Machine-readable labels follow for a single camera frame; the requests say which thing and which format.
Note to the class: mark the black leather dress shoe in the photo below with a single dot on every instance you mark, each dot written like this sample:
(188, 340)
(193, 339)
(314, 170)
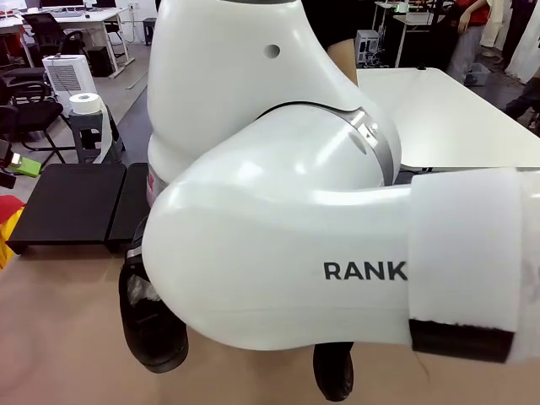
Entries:
(156, 337)

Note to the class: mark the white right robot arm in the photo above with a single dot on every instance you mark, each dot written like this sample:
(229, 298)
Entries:
(274, 211)

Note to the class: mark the black office chair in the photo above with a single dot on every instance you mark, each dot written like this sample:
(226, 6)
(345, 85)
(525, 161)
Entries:
(114, 29)
(25, 78)
(46, 31)
(29, 116)

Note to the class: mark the grey plastic stool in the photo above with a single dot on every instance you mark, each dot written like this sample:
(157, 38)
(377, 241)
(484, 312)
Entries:
(90, 126)

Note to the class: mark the yellow and red object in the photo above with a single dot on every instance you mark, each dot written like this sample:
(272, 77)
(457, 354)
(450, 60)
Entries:
(6, 244)

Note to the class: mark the white paper roll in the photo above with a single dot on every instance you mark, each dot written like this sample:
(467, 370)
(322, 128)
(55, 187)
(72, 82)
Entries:
(84, 103)

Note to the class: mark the white dehumidifier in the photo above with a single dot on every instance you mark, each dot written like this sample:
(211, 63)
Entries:
(63, 76)

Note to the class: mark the black computer tower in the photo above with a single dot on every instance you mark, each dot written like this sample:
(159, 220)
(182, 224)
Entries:
(100, 61)

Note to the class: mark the white office desk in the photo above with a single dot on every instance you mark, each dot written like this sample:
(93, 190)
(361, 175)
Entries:
(63, 19)

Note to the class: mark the small grey stool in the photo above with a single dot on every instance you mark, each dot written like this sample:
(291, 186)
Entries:
(148, 31)

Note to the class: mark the white computer case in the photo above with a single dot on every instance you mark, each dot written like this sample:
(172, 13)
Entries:
(369, 46)

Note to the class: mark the white table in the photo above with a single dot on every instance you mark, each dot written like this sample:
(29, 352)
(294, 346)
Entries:
(443, 118)

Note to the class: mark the person in red shirt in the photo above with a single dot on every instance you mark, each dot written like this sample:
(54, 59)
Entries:
(464, 50)

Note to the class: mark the grey plastic bin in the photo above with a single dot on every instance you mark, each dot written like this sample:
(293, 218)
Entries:
(476, 75)

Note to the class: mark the person in cream clothes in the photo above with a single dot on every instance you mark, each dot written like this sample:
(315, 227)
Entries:
(493, 25)

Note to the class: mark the person in dark grey clothes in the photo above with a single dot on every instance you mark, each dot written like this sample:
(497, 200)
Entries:
(525, 105)

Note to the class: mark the white hanging cloth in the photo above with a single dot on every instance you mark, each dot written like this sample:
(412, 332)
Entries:
(525, 55)

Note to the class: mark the white frame desk black panel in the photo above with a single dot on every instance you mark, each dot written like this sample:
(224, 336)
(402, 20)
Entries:
(422, 42)

